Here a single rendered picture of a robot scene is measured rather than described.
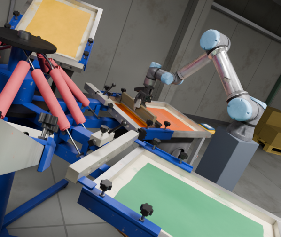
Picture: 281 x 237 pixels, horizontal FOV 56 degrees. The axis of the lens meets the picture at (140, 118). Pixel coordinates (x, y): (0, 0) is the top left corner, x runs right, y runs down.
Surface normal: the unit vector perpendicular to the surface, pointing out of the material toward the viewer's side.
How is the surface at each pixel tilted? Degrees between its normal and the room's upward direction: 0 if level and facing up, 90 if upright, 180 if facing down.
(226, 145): 90
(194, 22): 90
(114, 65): 90
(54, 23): 32
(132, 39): 90
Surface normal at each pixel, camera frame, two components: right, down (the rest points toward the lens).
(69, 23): 0.36, -0.55
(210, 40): -0.71, -0.12
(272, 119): 0.27, 0.43
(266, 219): -0.36, 0.19
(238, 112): -0.63, 0.12
